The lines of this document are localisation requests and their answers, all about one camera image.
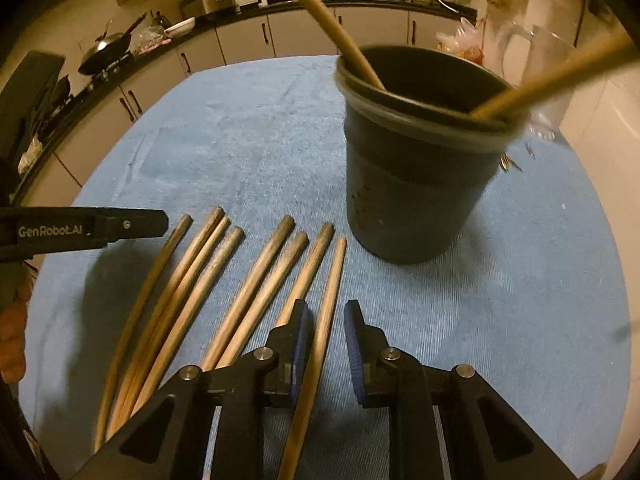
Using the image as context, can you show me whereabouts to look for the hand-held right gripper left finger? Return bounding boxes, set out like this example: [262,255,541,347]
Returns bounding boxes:
[70,299,316,480]

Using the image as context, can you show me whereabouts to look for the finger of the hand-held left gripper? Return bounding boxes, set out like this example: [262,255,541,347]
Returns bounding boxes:
[106,207,169,248]

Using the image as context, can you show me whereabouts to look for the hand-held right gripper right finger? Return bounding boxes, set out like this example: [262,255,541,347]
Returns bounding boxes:
[344,299,581,480]

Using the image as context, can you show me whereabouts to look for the long wooden chopstick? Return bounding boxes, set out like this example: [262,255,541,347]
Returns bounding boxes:
[260,0,386,92]
[277,237,348,480]
[470,30,631,120]

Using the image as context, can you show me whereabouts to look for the bunch of wooden chopsticks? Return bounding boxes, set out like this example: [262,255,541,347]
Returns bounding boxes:
[92,205,336,453]

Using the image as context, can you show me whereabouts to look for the dark round utensil cup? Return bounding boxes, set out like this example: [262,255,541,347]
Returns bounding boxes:
[334,44,531,265]

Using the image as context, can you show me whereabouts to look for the person's left hand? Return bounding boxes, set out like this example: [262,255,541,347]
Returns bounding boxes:
[0,280,32,385]

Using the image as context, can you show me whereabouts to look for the blue towel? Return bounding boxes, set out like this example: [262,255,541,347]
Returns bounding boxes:
[20,55,631,480]

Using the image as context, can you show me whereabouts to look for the dark kitchen appliance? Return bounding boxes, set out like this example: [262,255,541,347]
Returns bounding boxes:
[0,51,67,171]

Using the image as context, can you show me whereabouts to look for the black wok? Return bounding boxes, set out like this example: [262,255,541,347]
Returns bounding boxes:
[77,12,148,77]

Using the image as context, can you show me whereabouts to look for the clear plastic bag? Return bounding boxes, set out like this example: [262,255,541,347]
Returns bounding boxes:
[131,25,168,55]

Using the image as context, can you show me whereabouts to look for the white bowl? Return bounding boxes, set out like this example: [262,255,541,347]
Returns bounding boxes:
[164,16,197,39]

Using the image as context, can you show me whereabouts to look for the white kitchen cabinets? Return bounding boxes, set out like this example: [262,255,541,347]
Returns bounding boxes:
[20,7,483,201]

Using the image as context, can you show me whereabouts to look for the black kitchen counter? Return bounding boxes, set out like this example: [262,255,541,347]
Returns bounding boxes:
[10,0,481,201]

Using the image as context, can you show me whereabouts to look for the plastic bag of food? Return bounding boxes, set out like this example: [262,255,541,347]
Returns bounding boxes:
[434,16,487,66]

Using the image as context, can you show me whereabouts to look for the clear glass pitcher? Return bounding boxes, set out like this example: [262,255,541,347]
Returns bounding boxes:
[497,22,581,143]

